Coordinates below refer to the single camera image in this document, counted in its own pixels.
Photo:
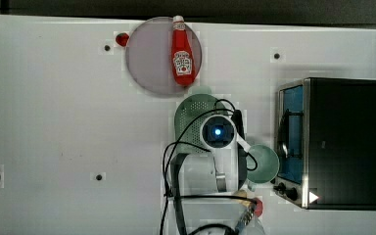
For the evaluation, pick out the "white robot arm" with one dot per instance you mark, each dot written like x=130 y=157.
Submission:
x=217 y=171

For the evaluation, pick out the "green bowl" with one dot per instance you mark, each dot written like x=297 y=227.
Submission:
x=262 y=163

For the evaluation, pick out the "grey round plate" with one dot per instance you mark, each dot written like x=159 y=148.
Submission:
x=147 y=57

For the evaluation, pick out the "green plastic strainer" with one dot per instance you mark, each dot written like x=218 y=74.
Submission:
x=189 y=116

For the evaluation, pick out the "red ketchup bottle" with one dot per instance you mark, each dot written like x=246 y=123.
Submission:
x=182 y=61

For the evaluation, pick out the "yellow toy banana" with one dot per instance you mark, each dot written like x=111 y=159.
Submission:
x=240 y=193

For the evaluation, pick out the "red toy pepper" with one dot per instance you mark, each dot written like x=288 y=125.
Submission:
x=259 y=208

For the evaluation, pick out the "toaster oven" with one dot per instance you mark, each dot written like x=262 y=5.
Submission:
x=325 y=140

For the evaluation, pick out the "red toy strawberry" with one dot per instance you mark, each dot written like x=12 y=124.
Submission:
x=122 y=39

